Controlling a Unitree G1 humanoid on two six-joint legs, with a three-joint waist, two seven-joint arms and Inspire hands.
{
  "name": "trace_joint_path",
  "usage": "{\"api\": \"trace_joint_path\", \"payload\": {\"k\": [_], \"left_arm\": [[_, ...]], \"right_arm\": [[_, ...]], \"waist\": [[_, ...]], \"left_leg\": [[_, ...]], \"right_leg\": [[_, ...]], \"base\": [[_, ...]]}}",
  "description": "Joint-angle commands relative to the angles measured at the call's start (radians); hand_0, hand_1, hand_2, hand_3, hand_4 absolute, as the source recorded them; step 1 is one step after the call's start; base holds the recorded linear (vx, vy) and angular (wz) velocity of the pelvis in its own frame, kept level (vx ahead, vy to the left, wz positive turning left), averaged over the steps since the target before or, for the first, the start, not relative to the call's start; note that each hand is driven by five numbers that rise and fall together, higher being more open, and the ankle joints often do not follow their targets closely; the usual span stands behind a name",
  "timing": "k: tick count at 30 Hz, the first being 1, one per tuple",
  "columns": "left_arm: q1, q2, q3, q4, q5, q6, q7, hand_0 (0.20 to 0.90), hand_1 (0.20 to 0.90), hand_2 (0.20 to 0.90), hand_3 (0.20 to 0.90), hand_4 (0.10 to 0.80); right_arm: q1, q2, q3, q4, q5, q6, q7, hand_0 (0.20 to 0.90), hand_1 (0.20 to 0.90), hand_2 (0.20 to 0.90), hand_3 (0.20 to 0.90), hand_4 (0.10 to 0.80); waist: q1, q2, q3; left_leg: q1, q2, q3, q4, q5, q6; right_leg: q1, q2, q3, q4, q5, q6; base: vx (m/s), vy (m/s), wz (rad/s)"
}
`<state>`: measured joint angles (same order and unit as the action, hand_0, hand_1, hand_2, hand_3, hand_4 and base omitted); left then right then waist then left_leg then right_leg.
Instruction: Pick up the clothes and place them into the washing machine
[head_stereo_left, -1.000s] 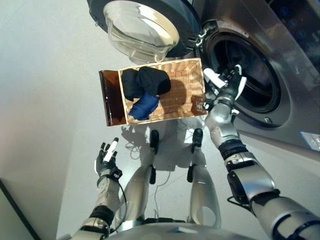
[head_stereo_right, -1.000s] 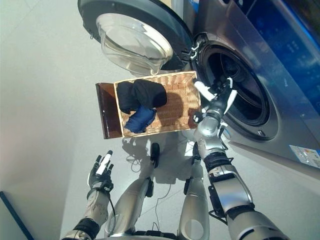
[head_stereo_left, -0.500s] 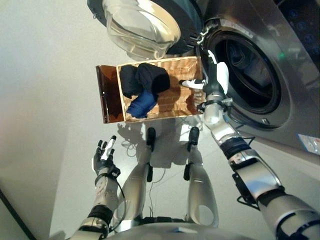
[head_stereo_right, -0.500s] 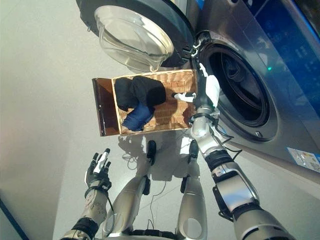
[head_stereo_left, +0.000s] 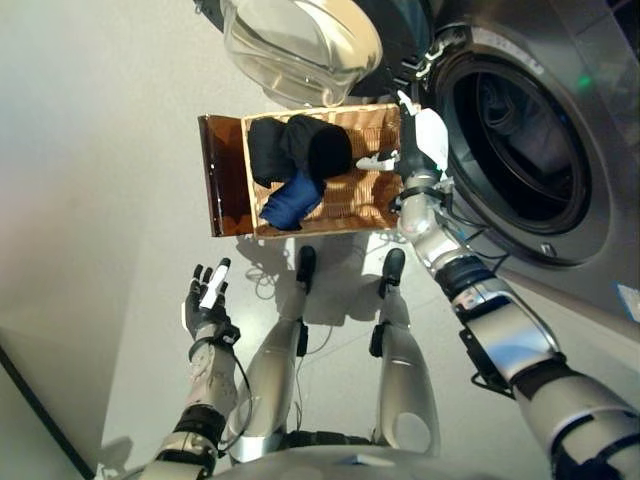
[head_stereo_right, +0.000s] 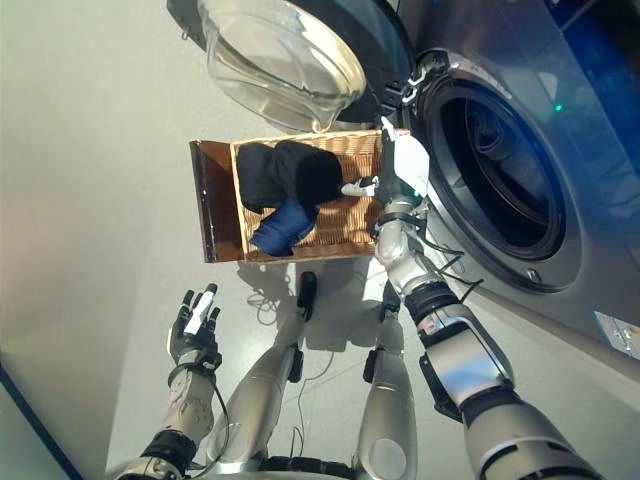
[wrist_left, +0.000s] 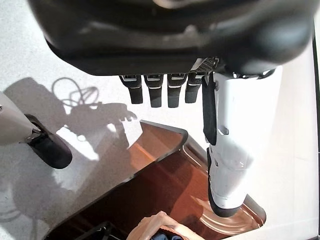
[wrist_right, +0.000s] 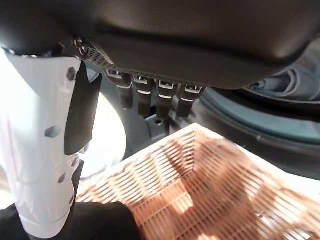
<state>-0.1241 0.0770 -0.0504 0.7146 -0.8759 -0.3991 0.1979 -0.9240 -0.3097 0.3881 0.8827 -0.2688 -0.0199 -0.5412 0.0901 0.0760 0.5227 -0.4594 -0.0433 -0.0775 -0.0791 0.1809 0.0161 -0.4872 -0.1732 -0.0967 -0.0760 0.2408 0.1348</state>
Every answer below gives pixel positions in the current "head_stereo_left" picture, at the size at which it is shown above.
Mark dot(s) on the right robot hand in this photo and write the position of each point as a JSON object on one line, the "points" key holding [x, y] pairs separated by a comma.
{"points": [[430, 145]]}

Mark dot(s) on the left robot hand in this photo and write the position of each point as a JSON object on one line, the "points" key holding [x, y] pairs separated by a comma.
{"points": [[205, 320]]}

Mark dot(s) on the blue garment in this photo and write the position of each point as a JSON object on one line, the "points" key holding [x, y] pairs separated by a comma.
{"points": [[290, 202]]}

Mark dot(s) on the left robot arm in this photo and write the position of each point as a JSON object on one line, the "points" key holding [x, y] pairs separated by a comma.
{"points": [[210, 380]]}

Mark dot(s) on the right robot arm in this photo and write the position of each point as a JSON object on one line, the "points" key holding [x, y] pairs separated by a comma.
{"points": [[510, 330]]}

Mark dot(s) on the silver front-load washing machine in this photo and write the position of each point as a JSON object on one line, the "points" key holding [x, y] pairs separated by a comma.
{"points": [[615, 175]]}

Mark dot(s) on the left robot leg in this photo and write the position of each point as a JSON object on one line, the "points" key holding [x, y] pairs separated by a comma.
{"points": [[275, 365]]}

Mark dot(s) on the robot leg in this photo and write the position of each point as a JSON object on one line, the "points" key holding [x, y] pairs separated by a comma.
{"points": [[275, 365], [405, 370]]}

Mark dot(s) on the wicker laundry basket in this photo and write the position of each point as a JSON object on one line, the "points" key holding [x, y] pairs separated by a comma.
{"points": [[350, 200]]}

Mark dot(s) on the brown translucent basket lid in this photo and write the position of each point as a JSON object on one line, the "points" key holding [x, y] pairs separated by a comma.
{"points": [[225, 175]]}

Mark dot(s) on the round glass washer door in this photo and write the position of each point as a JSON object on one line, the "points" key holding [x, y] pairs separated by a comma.
{"points": [[300, 45]]}

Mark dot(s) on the black baseboard strip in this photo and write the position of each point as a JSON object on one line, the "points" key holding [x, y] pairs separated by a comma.
{"points": [[45, 412]]}

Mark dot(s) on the right robot leg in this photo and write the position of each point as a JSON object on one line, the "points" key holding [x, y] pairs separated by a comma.
{"points": [[405, 370]]}

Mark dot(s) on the silver robot torso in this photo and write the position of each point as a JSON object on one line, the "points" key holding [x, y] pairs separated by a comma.
{"points": [[360, 467]]}

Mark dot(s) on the blue white rectangular info sticker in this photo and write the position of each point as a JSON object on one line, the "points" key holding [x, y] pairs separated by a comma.
{"points": [[629, 299]]}

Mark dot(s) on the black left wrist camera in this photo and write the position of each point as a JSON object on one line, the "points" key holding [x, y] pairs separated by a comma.
{"points": [[229, 336]]}

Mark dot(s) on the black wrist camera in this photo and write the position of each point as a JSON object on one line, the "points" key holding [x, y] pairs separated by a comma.
{"points": [[397, 205], [229, 336]]}

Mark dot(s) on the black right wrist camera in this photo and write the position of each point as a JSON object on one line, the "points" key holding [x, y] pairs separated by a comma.
{"points": [[397, 205]]}

